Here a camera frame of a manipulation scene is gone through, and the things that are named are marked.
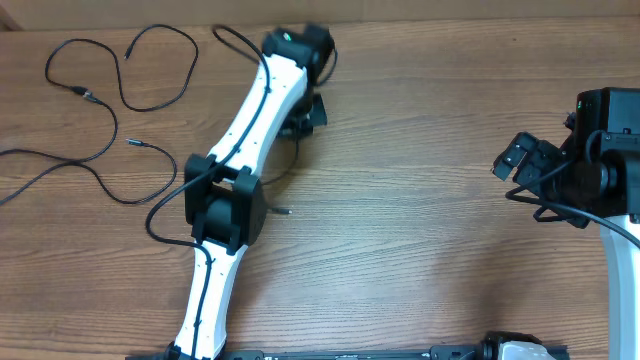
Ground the black cable with long plug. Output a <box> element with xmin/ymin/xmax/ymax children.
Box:
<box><xmin>0</xmin><ymin>89</ymin><xmax>179</xmax><ymax>207</ymax></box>

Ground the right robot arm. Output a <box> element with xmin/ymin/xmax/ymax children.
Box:
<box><xmin>492</xmin><ymin>87</ymin><xmax>639</xmax><ymax>359</ymax></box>

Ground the black cable separated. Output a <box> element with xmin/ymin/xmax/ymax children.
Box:
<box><xmin>44</xmin><ymin>24</ymin><xmax>200</xmax><ymax>113</ymax></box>

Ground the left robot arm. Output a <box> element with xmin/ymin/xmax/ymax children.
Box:
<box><xmin>163</xmin><ymin>24</ymin><xmax>337</xmax><ymax>359</ymax></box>

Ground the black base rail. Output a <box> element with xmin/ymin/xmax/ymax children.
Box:
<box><xmin>124</xmin><ymin>329</ymin><xmax>571</xmax><ymax>360</ymax></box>

